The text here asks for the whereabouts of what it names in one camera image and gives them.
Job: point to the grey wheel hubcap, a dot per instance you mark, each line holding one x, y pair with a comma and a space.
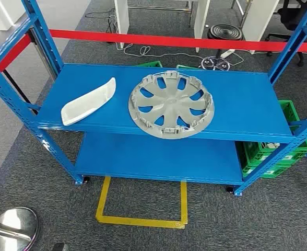
172, 104

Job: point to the white curved plastic part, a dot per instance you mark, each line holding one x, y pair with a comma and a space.
88, 102

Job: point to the blue metal shelf rack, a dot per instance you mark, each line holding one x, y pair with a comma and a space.
234, 100

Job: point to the green plastic crate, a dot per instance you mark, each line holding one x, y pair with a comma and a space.
187, 67
257, 152
150, 64

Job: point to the red barrier belt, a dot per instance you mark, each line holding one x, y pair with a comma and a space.
168, 41

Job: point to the white desk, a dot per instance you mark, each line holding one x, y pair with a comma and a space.
257, 20
122, 17

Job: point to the white power strip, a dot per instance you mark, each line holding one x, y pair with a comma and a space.
226, 53

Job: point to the black round stool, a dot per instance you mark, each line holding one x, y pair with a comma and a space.
224, 32

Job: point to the black stanchion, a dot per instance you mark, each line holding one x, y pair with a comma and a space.
9, 75

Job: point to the black office chair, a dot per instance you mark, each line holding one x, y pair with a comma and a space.
294, 17

